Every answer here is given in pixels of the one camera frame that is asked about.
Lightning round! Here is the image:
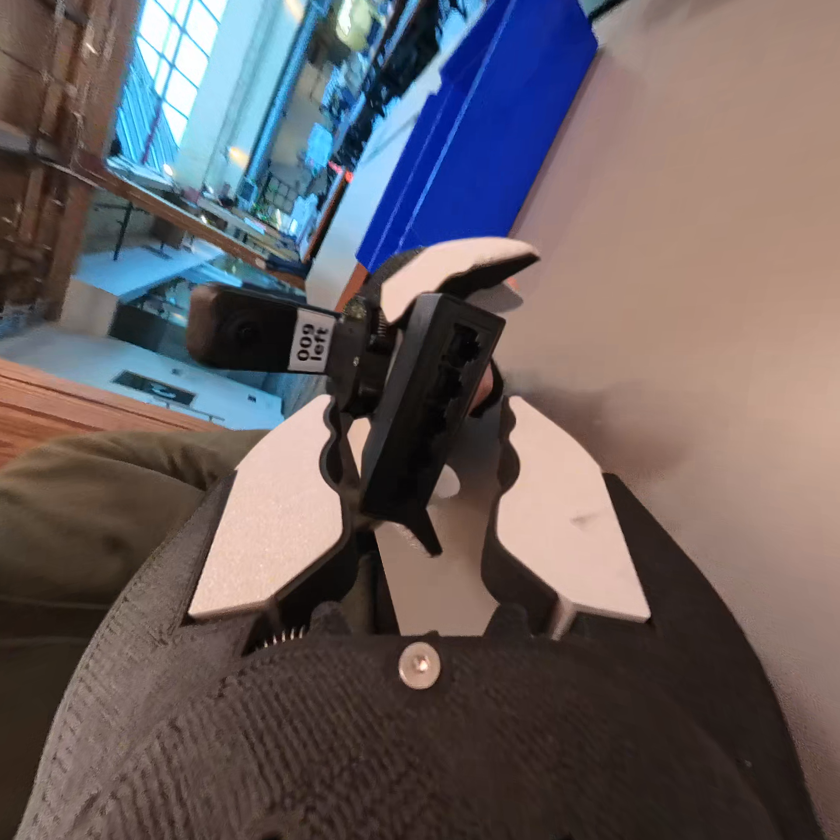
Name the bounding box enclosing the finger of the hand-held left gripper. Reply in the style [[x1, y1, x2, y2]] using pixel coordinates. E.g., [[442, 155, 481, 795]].
[[379, 236, 542, 326], [374, 466, 500, 637]]

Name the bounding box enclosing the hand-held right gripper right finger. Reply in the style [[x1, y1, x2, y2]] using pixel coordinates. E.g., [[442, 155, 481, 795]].
[[482, 394, 652, 641]]

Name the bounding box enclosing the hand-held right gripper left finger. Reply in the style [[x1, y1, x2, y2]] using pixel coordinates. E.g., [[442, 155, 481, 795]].
[[187, 394, 358, 621]]

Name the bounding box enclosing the blue plastic bin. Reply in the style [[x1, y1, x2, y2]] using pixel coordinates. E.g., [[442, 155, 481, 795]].
[[354, 0, 599, 270]]

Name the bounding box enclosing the black network switch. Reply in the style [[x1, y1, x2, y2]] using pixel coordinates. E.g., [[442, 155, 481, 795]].
[[360, 293, 508, 559]]

